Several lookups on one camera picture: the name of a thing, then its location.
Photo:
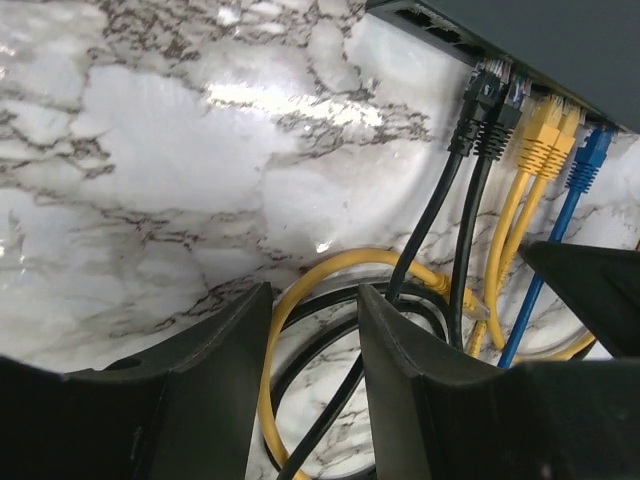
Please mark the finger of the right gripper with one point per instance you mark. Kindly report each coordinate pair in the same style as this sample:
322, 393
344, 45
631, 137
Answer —
599, 285

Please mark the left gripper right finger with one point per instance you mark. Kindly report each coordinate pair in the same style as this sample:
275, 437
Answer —
437, 413

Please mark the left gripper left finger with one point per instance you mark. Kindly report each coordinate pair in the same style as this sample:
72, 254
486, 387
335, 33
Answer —
182, 409

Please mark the black network switch box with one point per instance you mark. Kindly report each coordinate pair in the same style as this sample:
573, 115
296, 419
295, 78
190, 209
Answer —
586, 50

